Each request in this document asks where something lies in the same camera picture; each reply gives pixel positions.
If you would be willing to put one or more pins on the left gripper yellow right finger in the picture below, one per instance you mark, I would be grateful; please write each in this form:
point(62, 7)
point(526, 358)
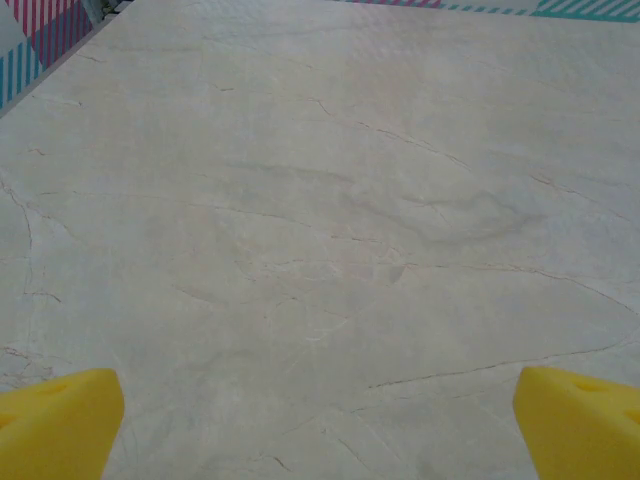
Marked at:
point(580, 430)

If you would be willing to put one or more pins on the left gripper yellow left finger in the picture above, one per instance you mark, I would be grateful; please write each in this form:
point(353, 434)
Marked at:
point(60, 425)

